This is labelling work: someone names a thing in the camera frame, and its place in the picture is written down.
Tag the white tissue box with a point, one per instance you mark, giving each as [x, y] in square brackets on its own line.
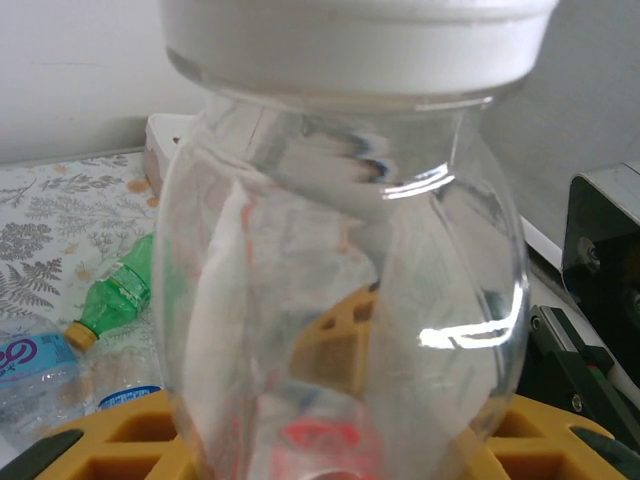
[160, 145]

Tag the green plastic bottle yellow cap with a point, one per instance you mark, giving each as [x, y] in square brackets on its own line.
[115, 295]

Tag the clear bottle light blue label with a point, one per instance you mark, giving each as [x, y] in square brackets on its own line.
[35, 360]

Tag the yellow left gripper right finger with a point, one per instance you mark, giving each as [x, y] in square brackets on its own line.
[540, 450]

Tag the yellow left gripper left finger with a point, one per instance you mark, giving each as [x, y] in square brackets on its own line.
[125, 450]

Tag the grape label bottle white cap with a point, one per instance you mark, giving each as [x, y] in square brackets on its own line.
[350, 50]

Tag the blue label bottle blue cap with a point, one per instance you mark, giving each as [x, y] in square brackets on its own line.
[130, 395]

